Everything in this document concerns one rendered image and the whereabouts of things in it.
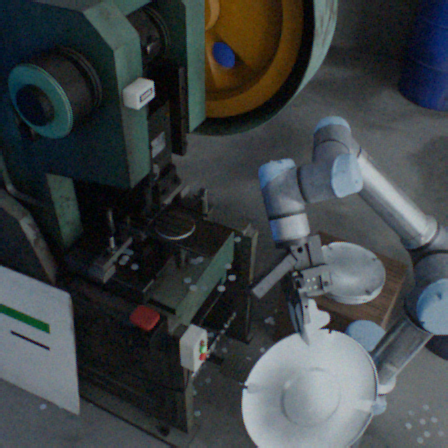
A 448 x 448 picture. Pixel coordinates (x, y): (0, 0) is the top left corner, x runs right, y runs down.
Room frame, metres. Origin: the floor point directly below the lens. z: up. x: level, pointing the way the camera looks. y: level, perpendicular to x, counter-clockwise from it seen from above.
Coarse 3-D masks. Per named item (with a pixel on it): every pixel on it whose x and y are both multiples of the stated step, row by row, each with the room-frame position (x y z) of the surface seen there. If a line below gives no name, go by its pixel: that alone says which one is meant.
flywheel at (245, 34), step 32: (224, 0) 1.58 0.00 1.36; (256, 0) 1.53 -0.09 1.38; (288, 0) 1.45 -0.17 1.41; (224, 32) 1.57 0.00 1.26; (256, 32) 1.53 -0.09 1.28; (288, 32) 1.45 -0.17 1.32; (256, 64) 1.52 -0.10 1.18; (288, 64) 1.44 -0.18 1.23; (224, 96) 1.55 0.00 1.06; (256, 96) 1.48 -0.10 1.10
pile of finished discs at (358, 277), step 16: (336, 256) 1.50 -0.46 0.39; (352, 256) 1.50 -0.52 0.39; (368, 256) 1.50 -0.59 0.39; (336, 272) 1.41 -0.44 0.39; (352, 272) 1.41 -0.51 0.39; (368, 272) 1.42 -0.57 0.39; (384, 272) 1.41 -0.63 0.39; (336, 288) 1.33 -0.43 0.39; (352, 288) 1.33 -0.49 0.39; (368, 288) 1.33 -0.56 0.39
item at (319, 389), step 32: (288, 352) 0.61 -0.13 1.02; (320, 352) 0.62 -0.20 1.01; (352, 352) 0.63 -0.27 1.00; (256, 384) 0.56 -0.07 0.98; (288, 384) 0.57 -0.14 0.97; (320, 384) 0.58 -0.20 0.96; (352, 384) 0.59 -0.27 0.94; (256, 416) 0.53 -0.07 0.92; (288, 416) 0.53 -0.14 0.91; (320, 416) 0.54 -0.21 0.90; (352, 416) 0.55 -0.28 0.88
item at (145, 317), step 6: (138, 306) 0.93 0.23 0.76; (144, 306) 0.93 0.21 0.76; (138, 312) 0.91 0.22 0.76; (144, 312) 0.91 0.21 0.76; (150, 312) 0.91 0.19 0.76; (156, 312) 0.91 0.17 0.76; (132, 318) 0.89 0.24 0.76; (138, 318) 0.89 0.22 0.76; (144, 318) 0.89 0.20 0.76; (150, 318) 0.89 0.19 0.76; (156, 318) 0.89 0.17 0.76; (138, 324) 0.87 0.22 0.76; (144, 324) 0.87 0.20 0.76; (150, 324) 0.87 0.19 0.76
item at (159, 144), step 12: (156, 108) 1.28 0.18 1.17; (168, 108) 1.32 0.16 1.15; (156, 120) 1.26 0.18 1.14; (168, 120) 1.31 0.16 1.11; (156, 132) 1.26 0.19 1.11; (168, 132) 1.31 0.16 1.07; (156, 144) 1.25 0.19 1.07; (168, 144) 1.31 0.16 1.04; (156, 156) 1.25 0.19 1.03; (168, 156) 1.30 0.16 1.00; (156, 168) 1.22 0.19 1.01; (168, 168) 1.27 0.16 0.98; (156, 180) 1.21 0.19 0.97; (168, 180) 1.24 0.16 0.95; (120, 192) 1.23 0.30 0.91; (132, 192) 1.21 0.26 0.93; (144, 192) 1.19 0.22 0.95; (156, 192) 1.20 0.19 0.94; (168, 192) 1.22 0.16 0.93; (144, 204) 1.20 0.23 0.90
